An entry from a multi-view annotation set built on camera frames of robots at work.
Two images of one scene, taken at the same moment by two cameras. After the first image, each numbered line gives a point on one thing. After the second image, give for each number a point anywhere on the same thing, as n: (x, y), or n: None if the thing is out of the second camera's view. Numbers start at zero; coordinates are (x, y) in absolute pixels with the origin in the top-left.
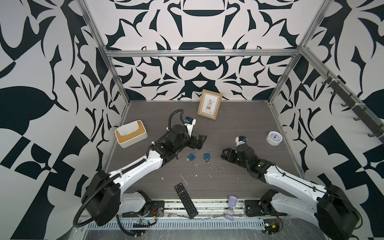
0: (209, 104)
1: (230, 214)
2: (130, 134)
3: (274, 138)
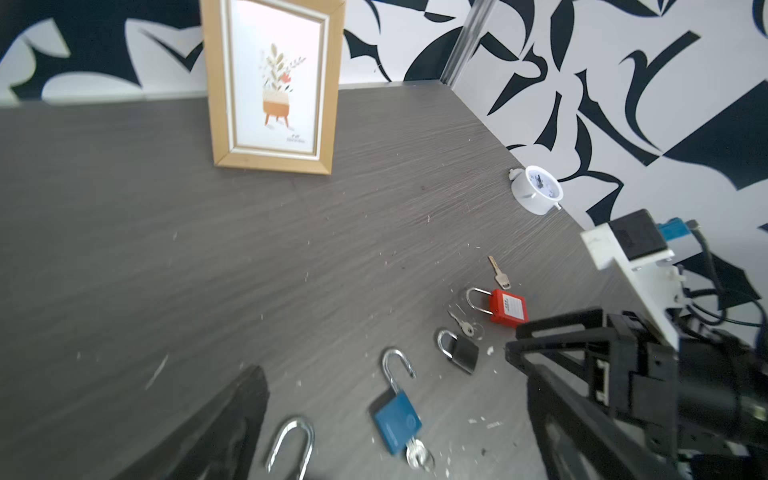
0: (273, 71)
1: None
2: None
3: (535, 190)
